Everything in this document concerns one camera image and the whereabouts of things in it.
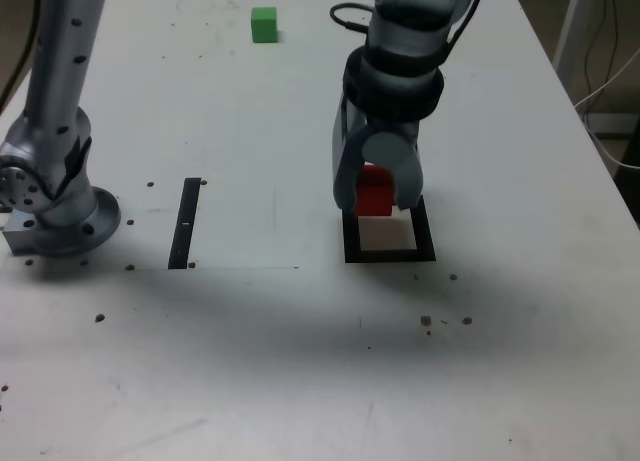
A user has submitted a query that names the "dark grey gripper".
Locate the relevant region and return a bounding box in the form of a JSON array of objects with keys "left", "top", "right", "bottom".
[{"left": 330, "top": 96, "right": 427, "bottom": 218}]

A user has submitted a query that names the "green cube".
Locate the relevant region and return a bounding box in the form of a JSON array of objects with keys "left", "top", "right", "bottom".
[{"left": 249, "top": 6, "right": 279, "bottom": 44}]

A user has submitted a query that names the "black background cable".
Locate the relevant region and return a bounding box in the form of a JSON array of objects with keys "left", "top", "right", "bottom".
[{"left": 584, "top": 0, "right": 632, "bottom": 105}]

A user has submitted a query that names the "black tape strip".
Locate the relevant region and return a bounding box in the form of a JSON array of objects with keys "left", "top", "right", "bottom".
[{"left": 167, "top": 177, "right": 203, "bottom": 271}]

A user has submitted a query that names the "red cube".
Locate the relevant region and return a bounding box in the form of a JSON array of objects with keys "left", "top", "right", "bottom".
[{"left": 352, "top": 164, "right": 395, "bottom": 217}]

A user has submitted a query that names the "black tape square outline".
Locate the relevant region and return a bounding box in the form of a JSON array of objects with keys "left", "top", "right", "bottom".
[{"left": 341, "top": 194, "right": 437, "bottom": 264}]

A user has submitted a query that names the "white metal post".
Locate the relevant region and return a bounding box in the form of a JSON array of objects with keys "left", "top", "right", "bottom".
[{"left": 551, "top": 0, "right": 601, "bottom": 85}]

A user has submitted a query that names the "white cable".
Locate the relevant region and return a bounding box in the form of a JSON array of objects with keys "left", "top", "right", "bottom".
[{"left": 574, "top": 45, "right": 640, "bottom": 171}]

